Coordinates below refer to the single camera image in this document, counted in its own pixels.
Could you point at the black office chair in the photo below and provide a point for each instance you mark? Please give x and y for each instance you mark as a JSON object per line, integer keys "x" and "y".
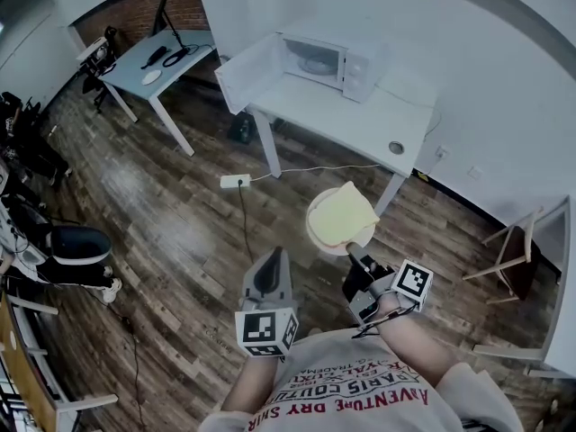
{"x": 101, "y": 72}

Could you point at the yellow bread slice food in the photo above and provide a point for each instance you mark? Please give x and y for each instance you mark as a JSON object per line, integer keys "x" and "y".
{"x": 342, "y": 214}

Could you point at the white table with grommet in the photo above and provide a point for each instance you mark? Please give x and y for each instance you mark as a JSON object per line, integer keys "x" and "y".
{"x": 360, "y": 124}

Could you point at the person's left forearm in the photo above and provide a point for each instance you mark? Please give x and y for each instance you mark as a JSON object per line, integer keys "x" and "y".
{"x": 256, "y": 380}

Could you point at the white power strip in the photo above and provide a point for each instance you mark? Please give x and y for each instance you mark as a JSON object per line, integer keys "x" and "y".
{"x": 235, "y": 181}

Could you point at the round white plate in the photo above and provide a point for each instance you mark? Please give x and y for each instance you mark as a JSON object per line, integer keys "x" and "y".
{"x": 330, "y": 248}

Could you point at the wooden top desk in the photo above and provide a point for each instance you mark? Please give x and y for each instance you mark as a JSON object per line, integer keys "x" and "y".
{"x": 20, "y": 367}

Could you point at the person's printed white sweatshirt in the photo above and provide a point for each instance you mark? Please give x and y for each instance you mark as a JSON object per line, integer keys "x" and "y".
{"x": 360, "y": 403}

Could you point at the white side table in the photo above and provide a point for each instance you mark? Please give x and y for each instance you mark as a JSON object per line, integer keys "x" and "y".
{"x": 560, "y": 295}

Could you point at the small round white disc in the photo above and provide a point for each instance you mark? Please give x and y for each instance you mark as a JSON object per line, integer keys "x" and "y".
{"x": 151, "y": 78}

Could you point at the black device under table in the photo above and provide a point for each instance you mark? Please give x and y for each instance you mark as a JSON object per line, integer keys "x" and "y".
{"x": 240, "y": 128}

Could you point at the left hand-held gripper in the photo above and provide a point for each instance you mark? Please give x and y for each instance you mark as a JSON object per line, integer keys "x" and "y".
{"x": 261, "y": 331}

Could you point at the white microwave oven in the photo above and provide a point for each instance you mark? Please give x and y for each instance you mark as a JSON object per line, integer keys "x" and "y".
{"x": 360, "y": 68}

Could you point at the black oblong desk device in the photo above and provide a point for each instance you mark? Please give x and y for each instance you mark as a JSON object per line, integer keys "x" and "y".
{"x": 154, "y": 56}

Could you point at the light blue desk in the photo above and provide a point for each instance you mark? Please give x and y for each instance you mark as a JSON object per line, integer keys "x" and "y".
{"x": 135, "y": 68}

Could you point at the wooden chair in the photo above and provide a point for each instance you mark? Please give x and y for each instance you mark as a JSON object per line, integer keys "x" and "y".
{"x": 517, "y": 259}

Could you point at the dark round chair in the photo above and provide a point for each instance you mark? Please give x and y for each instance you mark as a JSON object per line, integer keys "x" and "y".
{"x": 78, "y": 243}

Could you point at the black monitor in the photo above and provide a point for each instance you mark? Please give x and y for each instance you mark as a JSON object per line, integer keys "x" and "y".
{"x": 159, "y": 14}

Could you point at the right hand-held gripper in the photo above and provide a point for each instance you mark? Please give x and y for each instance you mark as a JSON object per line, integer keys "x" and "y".
{"x": 411, "y": 284}

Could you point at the white wall socket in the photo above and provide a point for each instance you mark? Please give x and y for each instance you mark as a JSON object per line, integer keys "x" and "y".
{"x": 475, "y": 172}
{"x": 442, "y": 152}

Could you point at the person's right forearm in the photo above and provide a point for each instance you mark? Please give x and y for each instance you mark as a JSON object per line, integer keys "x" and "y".
{"x": 418, "y": 340}

